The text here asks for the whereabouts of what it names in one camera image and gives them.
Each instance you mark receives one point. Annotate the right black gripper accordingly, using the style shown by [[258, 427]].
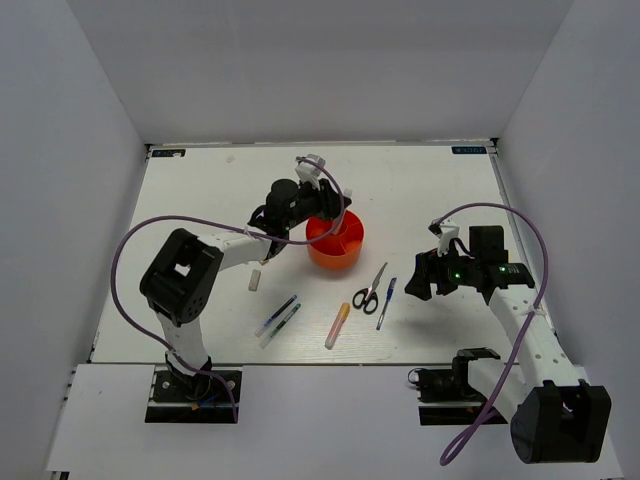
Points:
[[430, 264]]

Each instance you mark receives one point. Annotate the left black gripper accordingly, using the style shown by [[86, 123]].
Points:
[[327, 197]]

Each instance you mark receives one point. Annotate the blue ballpoint pen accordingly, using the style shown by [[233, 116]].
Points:
[[388, 297]]

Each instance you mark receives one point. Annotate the black handled scissors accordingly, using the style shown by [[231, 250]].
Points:
[[366, 299]]

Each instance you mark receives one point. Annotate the yellow highlighter marker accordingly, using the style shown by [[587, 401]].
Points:
[[337, 325]]

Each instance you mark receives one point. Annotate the white rectangular eraser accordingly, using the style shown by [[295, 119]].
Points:
[[254, 280]]

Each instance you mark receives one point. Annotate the green gel pen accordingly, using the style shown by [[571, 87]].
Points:
[[265, 342]]

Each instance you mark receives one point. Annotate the blue gel pen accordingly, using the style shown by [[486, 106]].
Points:
[[267, 323]]

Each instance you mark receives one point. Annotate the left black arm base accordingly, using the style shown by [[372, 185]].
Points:
[[194, 400]]

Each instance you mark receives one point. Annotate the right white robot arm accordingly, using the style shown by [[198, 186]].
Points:
[[554, 414]]

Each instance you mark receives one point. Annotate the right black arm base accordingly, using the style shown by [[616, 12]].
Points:
[[445, 396]]

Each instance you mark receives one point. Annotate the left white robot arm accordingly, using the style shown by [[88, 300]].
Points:
[[179, 281]]

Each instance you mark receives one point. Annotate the orange round divided container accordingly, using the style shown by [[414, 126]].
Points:
[[341, 250]]

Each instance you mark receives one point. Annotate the right blue corner label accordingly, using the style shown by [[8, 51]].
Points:
[[468, 150]]

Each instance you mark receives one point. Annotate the blue corner label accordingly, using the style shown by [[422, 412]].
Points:
[[168, 153], [468, 150]]

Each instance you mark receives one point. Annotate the left blue corner label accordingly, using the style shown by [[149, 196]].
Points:
[[168, 153]]

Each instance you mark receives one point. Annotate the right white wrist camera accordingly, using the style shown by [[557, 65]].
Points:
[[446, 231]]

